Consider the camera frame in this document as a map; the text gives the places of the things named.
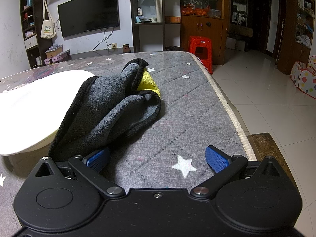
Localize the brown wooden cabinet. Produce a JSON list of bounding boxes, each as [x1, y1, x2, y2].
[[179, 0, 230, 66]]

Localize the black television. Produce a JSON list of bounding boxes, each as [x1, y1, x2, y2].
[[57, 0, 120, 39]]

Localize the grey yellow cleaning cloth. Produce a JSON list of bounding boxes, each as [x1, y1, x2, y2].
[[48, 58, 162, 162]]

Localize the brown carton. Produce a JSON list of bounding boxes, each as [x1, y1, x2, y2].
[[236, 26, 253, 37]]

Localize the red plastic stool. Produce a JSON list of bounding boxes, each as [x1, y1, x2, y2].
[[187, 36, 214, 75]]

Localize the pink flat box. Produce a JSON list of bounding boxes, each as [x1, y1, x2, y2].
[[44, 49, 71, 65]]

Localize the glass display cabinet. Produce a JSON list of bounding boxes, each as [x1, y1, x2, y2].
[[130, 0, 183, 53]]

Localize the wooden shelf cabinet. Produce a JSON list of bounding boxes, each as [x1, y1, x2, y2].
[[283, 0, 316, 76]]

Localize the grey star-print table cover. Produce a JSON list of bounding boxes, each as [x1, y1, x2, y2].
[[0, 51, 257, 203]]

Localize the beige tote bag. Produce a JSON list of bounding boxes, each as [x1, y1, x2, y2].
[[40, 0, 55, 39]]

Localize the dark bookshelf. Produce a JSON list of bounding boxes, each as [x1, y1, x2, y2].
[[19, 0, 53, 68]]

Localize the orange bags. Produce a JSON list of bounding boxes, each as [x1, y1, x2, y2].
[[181, 4, 210, 16]]

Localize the polka dot play tent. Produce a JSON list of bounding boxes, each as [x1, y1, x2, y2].
[[290, 55, 316, 101]]

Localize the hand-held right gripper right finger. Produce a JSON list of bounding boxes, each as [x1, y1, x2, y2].
[[190, 145, 283, 199]]

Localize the white round plate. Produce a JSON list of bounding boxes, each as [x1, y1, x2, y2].
[[0, 70, 95, 156]]

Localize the beige cardboard box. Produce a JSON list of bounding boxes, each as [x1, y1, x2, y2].
[[46, 45, 64, 58]]

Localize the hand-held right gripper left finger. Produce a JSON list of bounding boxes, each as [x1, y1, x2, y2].
[[35, 147, 125, 199]]

